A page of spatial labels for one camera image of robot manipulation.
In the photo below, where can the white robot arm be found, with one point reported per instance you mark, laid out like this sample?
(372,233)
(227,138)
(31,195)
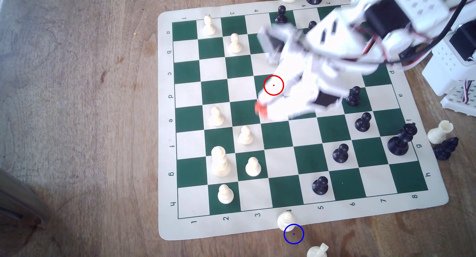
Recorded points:
(416,4)

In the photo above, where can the white perforated bracket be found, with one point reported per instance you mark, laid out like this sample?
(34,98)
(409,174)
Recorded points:
(455,101)

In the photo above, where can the dark grey furniture part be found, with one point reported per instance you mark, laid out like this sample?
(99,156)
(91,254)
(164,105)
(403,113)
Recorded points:
(18,201)

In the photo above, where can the black chess pawn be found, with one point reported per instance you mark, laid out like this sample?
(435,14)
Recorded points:
(311,25)
(281,14)
(363,122)
(340,153)
(319,185)
(353,95)

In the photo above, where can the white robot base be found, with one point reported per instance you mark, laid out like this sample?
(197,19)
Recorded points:
(446,71)

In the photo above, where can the black chess knight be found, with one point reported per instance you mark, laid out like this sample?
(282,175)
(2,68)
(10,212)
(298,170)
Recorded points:
(445,148)

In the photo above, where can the white chess rook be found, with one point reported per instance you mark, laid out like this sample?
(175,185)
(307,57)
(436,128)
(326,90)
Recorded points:
(440,132)

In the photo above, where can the green and white chess mat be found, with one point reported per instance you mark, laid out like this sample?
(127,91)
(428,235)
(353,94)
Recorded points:
(279,162)

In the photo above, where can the white chess knight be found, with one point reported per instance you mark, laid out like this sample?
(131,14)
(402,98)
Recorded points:
(318,251)

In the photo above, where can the tall black chess king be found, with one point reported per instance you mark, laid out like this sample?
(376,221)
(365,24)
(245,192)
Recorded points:
(399,141)

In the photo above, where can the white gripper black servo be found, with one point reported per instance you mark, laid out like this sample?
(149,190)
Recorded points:
(303,89)

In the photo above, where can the tall white chess bishop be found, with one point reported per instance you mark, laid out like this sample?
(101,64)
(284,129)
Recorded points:
(220,161)

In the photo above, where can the white chess pawn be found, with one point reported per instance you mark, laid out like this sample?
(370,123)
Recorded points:
(235,43)
(285,220)
(225,193)
(253,166)
(245,135)
(209,24)
(216,116)

